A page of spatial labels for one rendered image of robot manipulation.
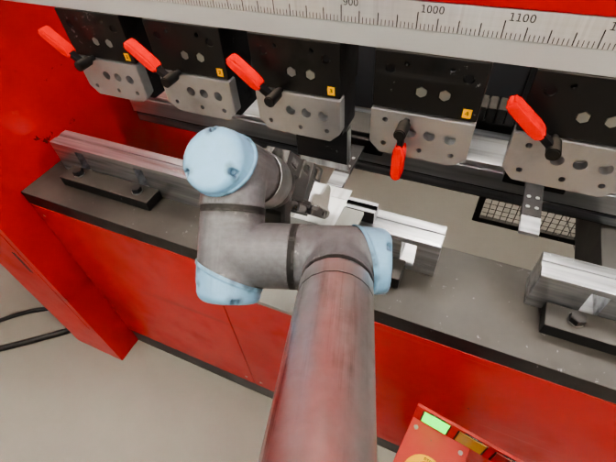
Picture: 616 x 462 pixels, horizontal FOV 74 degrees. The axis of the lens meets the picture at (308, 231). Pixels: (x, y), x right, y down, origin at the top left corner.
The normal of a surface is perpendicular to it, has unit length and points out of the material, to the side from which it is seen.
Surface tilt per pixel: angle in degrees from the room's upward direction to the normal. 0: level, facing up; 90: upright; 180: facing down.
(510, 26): 90
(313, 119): 90
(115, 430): 0
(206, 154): 40
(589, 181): 90
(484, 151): 0
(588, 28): 90
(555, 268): 0
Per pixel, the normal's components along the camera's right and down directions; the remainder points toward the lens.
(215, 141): -0.31, -0.05
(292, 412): -0.44, -0.80
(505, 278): -0.07, -0.67
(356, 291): 0.51, -0.70
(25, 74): 0.91, 0.26
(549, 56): -0.40, 0.70
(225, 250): -0.07, -0.10
